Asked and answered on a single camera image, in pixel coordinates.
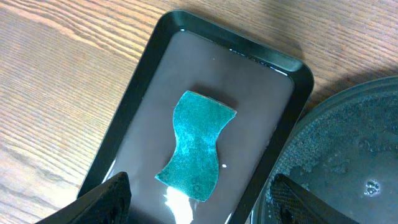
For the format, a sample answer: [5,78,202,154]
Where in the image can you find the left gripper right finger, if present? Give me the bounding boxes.
[270,174,358,224]

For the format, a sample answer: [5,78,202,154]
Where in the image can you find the black rectangular tray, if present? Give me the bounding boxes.
[79,10,314,223]

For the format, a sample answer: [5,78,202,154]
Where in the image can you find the black round tray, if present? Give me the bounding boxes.
[249,77,397,223]

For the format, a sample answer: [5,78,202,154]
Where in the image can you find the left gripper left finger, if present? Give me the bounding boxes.
[37,172,131,224]

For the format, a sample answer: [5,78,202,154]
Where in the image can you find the green yellow sponge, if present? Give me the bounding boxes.
[155,91,237,202]

